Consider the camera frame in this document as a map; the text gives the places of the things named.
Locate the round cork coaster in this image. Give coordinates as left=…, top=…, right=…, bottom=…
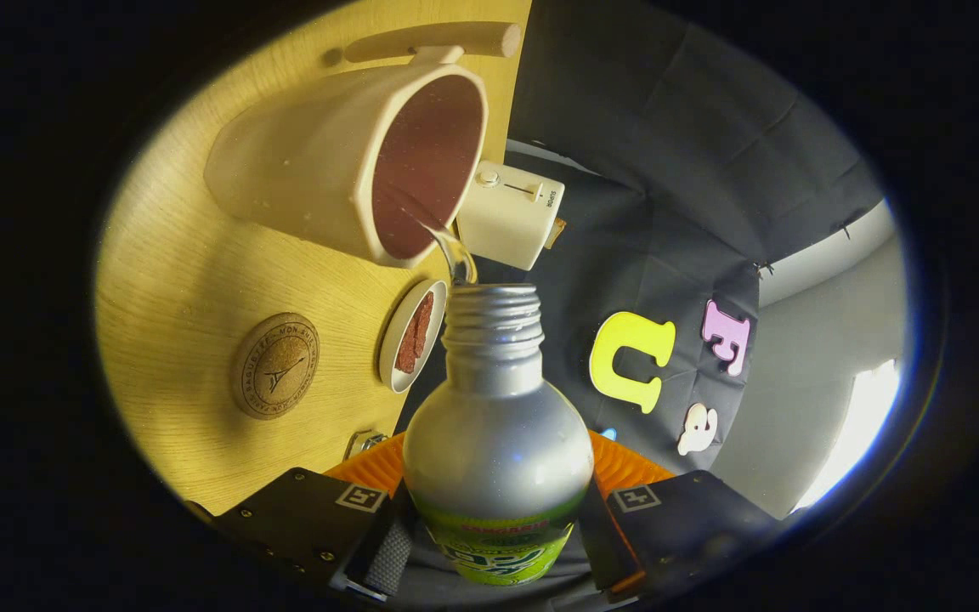
left=230, top=312, right=321, bottom=421

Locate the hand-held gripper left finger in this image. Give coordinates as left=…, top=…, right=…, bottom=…
left=188, top=429, right=418, bottom=604

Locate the white toaster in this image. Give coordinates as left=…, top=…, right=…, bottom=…
left=456, top=160, right=567, bottom=272

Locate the bright ceiling light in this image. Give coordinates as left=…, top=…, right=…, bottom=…
left=795, top=361, right=902, bottom=511

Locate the silver bottle with green label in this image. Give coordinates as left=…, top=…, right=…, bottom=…
left=402, top=283, right=597, bottom=587

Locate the beige cup with wooden handle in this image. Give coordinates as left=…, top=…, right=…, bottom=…
left=203, top=21, right=524, bottom=269

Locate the white round plate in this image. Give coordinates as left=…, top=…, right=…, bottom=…
left=378, top=279, right=450, bottom=394

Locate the wire mesh holder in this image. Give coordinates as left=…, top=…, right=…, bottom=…
left=343, top=429, right=388, bottom=462

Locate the black backdrop cloth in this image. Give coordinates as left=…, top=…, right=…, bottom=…
left=396, top=0, right=886, bottom=477

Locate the red food piece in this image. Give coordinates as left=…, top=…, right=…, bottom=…
left=394, top=292, right=436, bottom=375

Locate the clear juice stream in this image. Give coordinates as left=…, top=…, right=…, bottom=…
left=383, top=183, right=479, bottom=286

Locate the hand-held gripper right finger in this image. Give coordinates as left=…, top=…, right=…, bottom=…
left=579, top=429, right=796, bottom=604

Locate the wooden table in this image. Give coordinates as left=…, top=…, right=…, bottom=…
left=94, top=0, right=535, bottom=516

